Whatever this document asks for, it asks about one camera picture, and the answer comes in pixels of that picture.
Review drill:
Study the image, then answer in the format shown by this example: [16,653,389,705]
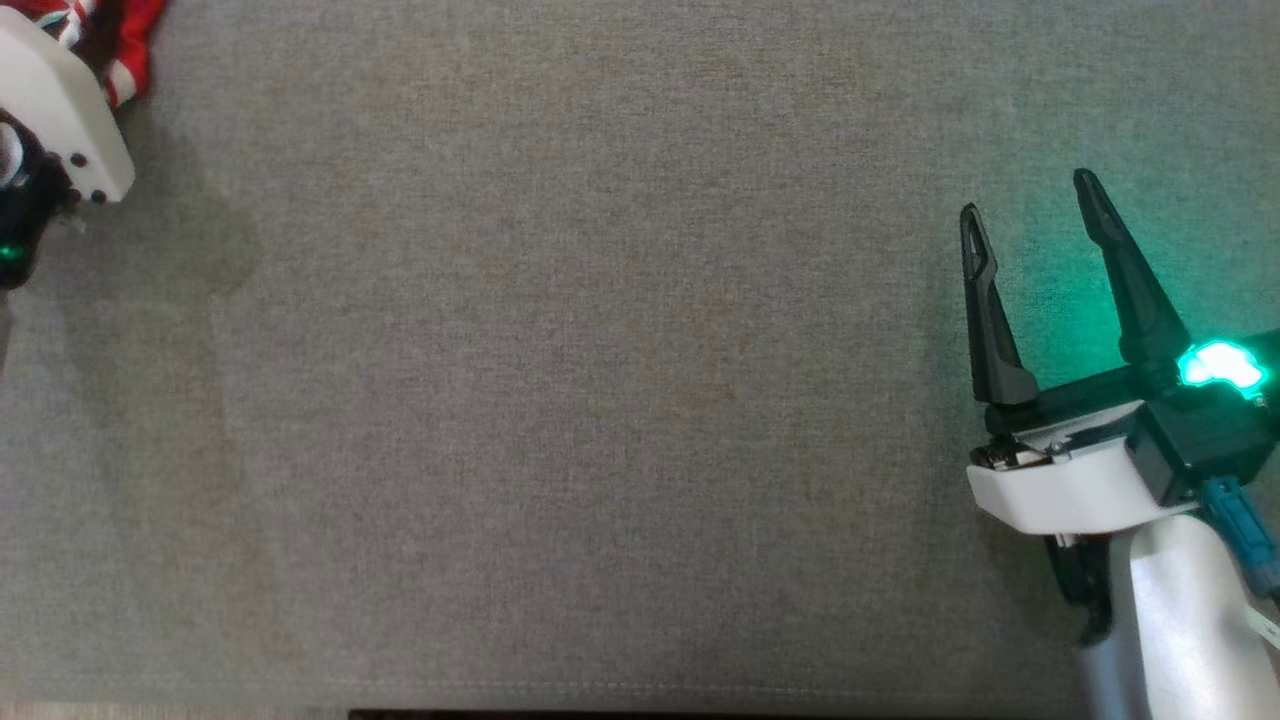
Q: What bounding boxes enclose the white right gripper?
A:
[959,169,1280,537]

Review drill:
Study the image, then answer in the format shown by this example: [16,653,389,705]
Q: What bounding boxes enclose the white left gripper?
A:
[0,8,137,207]

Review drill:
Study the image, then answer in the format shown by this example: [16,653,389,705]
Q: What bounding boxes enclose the red white shorts number 23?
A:
[18,0,170,109]

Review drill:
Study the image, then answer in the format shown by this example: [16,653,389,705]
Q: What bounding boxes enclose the grey fabric sofa ottoman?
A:
[0,0,1280,714]

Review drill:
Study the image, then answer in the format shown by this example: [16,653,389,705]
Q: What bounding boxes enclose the right camera cable blue plug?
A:
[1198,476,1280,647]

